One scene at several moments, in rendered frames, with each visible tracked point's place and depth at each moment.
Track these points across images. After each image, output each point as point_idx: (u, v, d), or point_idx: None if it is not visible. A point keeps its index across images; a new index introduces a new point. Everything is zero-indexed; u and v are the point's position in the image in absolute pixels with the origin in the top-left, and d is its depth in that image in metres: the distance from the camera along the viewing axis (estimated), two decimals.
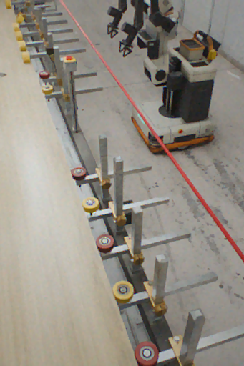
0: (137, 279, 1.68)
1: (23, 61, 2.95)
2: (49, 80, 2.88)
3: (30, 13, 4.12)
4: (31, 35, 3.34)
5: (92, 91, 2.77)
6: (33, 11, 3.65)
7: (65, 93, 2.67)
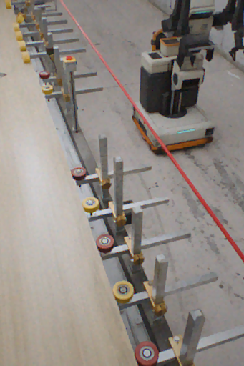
0: (137, 279, 1.68)
1: (23, 61, 2.95)
2: (49, 80, 2.88)
3: (30, 13, 4.12)
4: (31, 35, 3.34)
5: (92, 91, 2.77)
6: (33, 11, 3.65)
7: (65, 93, 2.67)
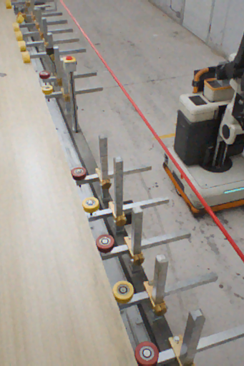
0: (137, 279, 1.68)
1: (23, 61, 2.95)
2: (49, 80, 2.88)
3: (30, 13, 4.12)
4: (31, 35, 3.34)
5: (92, 91, 2.77)
6: (33, 11, 3.65)
7: (65, 93, 2.67)
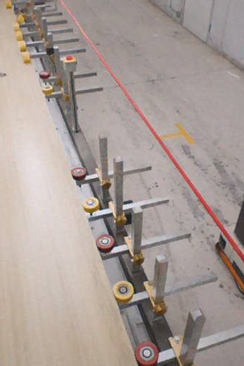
0: (137, 279, 1.68)
1: (23, 61, 2.95)
2: (49, 80, 2.88)
3: (30, 13, 4.12)
4: (31, 35, 3.34)
5: (92, 91, 2.77)
6: (33, 11, 3.65)
7: (65, 93, 2.67)
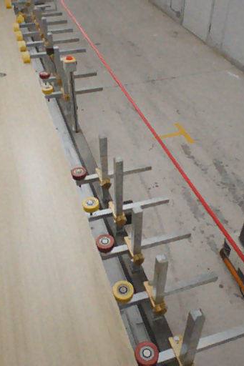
0: (137, 279, 1.68)
1: (23, 61, 2.95)
2: (49, 80, 2.88)
3: (30, 13, 4.12)
4: (31, 35, 3.34)
5: (92, 91, 2.77)
6: (33, 11, 3.65)
7: (65, 93, 2.67)
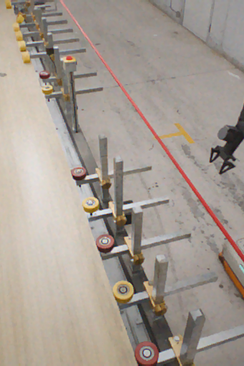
0: (137, 279, 1.68)
1: (23, 61, 2.95)
2: (49, 80, 2.88)
3: (30, 13, 4.12)
4: (31, 35, 3.34)
5: (92, 91, 2.77)
6: (33, 11, 3.65)
7: (65, 93, 2.67)
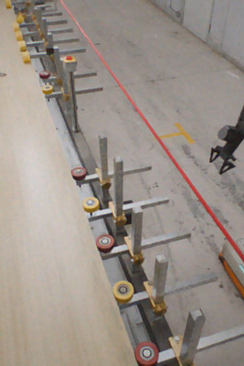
0: (137, 279, 1.68)
1: (23, 61, 2.95)
2: (49, 80, 2.88)
3: (30, 13, 4.12)
4: (31, 35, 3.34)
5: (92, 91, 2.77)
6: (33, 11, 3.65)
7: (65, 93, 2.67)
